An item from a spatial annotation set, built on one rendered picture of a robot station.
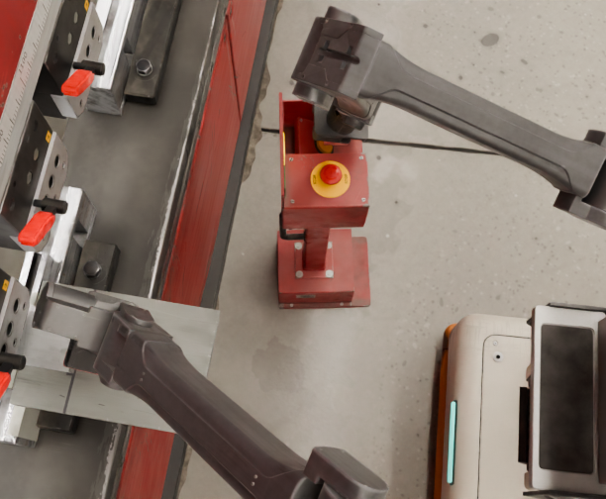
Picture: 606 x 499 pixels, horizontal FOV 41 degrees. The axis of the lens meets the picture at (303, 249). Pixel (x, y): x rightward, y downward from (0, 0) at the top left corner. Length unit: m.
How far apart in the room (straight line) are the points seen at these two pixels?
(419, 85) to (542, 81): 1.68
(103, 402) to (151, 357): 0.33
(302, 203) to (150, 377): 0.68
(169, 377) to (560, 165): 0.50
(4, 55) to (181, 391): 0.42
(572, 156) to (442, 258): 1.33
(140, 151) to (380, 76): 0.63
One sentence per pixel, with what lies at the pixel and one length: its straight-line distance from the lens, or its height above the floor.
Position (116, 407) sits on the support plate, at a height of 1.00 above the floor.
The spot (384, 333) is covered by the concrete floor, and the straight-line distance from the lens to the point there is 2.21.
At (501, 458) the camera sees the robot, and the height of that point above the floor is 0.28.
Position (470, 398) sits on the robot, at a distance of 1.93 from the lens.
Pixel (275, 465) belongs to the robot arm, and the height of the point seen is 1.44.
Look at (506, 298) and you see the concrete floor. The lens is 2.29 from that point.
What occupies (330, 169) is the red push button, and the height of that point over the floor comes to 0.81.
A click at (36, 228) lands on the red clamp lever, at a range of 1.02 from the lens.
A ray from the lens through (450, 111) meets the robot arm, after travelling 0.92.
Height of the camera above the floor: 2.15
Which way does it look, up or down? 72 degrees down
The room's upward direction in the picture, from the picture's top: 3 degrees clockwise
